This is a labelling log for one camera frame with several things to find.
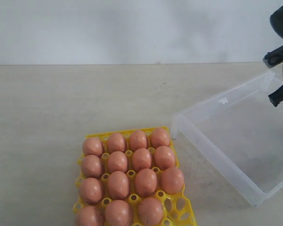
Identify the brown egg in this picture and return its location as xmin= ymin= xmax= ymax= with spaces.
xmin=82 ymin=137 xmax=104 ymax=157
xmin=79 ymin=178 xmax=104 ymax=205
xmin=107 ymin=133 xmax=127 ymax=153
xmin=81 ymin=155 xmax=104 ymax=179
xmin=75 ymin=206 xmax=104 ymax=226
xmin=134 ymin=169 xmax=158 ymax=197
xmin=154 ymin=146 xmax=175 ymax=170
xmin=107 ymin=171 xmax=130 ymax=200
xmin=107 ymin=151 xmax=128 ymax=174
xmin=150 ymin=128 xmax=171 ymax=148
xmin=132 ymin=148 xmax=152 ymax=172
xmin=160 ymin=167 xmax=184 ymax=194
xmin=105 ymin=200 xmax=133 ymax=226
xmin=138 ymin=197 xmax=163 ymax=226

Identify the brown egg front bottom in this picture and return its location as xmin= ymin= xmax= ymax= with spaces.
xmin=105 ymin=200 xmax=133 ymax=226

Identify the clear plastic bin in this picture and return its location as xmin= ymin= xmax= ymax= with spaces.
xmin=170 ymin=71 xmax=283 ymax=206

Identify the yellow plastic egg tray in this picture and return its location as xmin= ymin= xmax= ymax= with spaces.
xmin=73 ymin=126 xmax=197 ymax=226

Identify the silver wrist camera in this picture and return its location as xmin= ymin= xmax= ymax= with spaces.
xmin=262 ymin=45 xmax=283 ymax=69

